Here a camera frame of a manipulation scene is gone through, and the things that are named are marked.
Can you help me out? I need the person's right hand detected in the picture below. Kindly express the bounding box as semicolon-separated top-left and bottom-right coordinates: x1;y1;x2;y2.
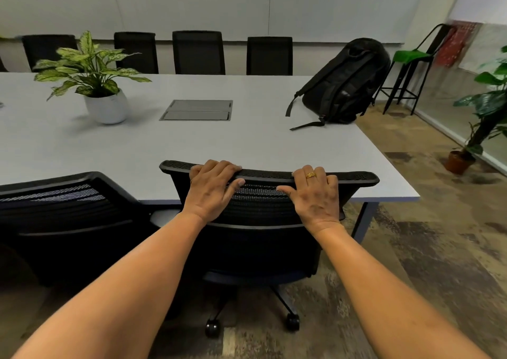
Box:
276;165;341;236

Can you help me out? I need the person's left hand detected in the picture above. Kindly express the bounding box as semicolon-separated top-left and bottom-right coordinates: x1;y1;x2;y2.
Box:
181;159;246;227

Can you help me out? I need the black swivel office chair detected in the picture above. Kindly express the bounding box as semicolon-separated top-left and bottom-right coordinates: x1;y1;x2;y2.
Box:
149;159;381;339

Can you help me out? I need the black backpack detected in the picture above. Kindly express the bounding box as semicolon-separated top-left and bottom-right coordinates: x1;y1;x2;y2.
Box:
285;37;392;131

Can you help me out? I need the person's left forearm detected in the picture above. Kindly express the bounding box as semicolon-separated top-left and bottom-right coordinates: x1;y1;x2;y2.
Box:
12;211;206;359

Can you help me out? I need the person's right forearm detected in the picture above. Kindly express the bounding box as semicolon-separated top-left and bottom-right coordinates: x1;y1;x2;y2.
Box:
313;222;493;359

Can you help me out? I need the grey table leg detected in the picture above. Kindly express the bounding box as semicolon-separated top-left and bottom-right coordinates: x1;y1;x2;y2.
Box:
351;202;379;244

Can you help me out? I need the white round plant pot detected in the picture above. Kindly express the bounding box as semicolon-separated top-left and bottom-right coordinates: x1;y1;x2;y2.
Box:
83;89;130;125

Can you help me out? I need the small variegated table plant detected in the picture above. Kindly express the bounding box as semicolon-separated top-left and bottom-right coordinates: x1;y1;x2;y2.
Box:
33;30;153;102

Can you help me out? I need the tall green leafy plant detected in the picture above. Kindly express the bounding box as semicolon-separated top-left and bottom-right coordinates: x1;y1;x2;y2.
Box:
453;45;507;157

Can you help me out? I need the grey table cable box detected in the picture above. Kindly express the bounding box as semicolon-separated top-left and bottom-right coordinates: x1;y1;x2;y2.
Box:
159;99;233;122

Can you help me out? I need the black frame chair green seat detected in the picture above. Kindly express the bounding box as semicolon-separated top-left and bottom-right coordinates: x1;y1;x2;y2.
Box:
372;24;452;116

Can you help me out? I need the red wall poster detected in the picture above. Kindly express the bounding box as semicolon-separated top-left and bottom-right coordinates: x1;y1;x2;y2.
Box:
434;21;476;68

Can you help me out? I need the white wall poster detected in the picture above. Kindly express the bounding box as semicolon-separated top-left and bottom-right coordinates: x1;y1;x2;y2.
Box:
459;24;507;74

